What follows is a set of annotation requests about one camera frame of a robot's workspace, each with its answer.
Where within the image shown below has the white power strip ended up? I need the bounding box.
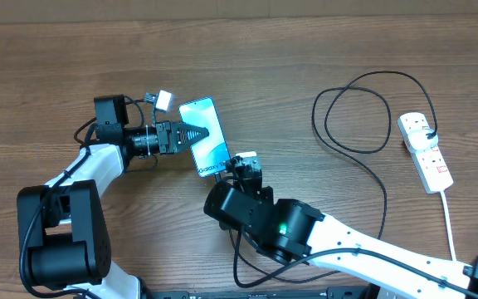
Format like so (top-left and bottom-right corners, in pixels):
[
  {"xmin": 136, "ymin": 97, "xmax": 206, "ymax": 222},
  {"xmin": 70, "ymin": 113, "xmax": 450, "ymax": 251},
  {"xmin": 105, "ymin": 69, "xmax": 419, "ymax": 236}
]
[{"xmin": 398, "ymin": 112, "xmax": 453, "ymax": 194}]

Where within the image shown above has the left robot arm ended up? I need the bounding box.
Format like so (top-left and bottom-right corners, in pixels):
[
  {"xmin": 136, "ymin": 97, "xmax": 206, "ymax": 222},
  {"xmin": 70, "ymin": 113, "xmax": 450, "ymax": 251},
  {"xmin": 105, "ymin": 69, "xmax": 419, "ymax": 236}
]
[{"xmin": 17, "ymin": 95, "xmax": 209, "ymax": 298}]

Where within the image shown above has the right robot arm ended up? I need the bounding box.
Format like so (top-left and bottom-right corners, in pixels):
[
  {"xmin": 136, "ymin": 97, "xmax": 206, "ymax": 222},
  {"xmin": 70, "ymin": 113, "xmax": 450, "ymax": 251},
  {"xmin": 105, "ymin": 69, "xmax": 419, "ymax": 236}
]
[{"xmin": 204, "ymin": 152, "xmax": 478, "ymax": 298}]

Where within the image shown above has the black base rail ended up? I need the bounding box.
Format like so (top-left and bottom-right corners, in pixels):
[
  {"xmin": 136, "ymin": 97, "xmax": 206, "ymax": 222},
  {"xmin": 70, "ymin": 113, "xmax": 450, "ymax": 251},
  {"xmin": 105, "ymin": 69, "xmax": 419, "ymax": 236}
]
[{"xmin": 141, "ymin": 284, "xmax": 379, "ymax": 299}]

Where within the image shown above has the white power strip cord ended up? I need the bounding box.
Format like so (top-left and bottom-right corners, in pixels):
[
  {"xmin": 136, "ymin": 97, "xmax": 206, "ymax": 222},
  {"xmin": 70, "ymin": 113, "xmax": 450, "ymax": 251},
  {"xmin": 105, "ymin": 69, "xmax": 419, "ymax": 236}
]
[{"xmin": 439, "ymin": 190, "xmax": 457, "ymax": 262}]

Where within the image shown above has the blue Samsung Galaxy smartphone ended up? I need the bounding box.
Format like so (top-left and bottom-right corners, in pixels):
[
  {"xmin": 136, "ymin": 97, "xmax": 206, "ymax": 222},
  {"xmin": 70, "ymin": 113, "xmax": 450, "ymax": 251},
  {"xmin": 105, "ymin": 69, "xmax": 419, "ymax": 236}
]
[{"xmin": 178, "ymin": 97, "xmax": 231, "ymax": 177}]

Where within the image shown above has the white charger adapter plug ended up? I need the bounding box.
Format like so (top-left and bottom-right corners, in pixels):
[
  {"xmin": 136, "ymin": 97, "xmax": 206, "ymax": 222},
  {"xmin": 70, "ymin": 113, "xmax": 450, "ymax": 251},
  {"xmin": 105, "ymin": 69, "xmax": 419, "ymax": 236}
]
[{"xmin": 407, "ymin": 128, "xmax": 439, "ymax": 153}]

